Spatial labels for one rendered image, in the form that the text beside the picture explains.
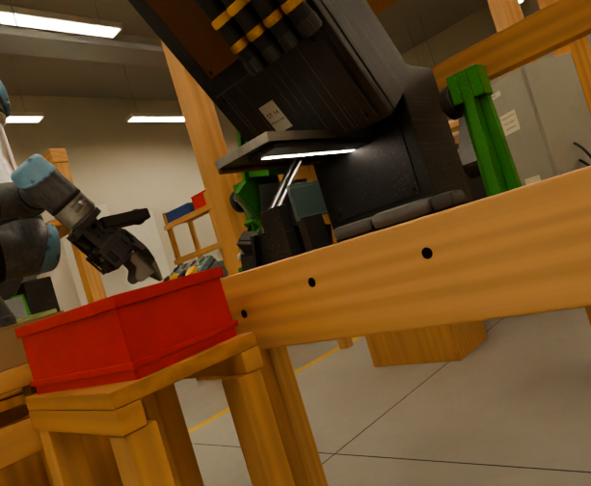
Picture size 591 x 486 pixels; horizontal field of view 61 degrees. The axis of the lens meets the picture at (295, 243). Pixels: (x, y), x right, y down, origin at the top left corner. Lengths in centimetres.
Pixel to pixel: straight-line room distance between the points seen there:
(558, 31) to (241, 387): 103
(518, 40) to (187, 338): 102
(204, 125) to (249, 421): 133
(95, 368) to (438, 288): 51
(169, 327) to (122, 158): 892
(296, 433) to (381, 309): 127
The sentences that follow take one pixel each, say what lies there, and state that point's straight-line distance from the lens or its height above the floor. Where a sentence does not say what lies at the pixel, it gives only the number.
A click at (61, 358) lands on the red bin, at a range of 91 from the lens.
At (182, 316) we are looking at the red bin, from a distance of 80.
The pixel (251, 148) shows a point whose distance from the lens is 97.
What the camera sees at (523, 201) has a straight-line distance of 65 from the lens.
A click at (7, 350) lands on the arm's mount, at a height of 89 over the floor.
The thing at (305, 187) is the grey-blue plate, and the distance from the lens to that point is 106.
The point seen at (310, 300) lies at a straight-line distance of 85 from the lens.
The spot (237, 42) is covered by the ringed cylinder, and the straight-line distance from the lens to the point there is 103.
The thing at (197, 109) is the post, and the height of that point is 153.
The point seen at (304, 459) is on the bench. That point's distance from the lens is 202.
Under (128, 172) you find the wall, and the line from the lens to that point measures 961.
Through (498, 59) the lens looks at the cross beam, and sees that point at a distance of 140.
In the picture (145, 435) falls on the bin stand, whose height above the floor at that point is 73.
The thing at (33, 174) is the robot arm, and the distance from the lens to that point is 110.
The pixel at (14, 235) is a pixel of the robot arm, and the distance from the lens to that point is 130.
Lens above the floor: 90
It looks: 1 degrees up
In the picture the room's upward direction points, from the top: 17 degrees counter-clockwise
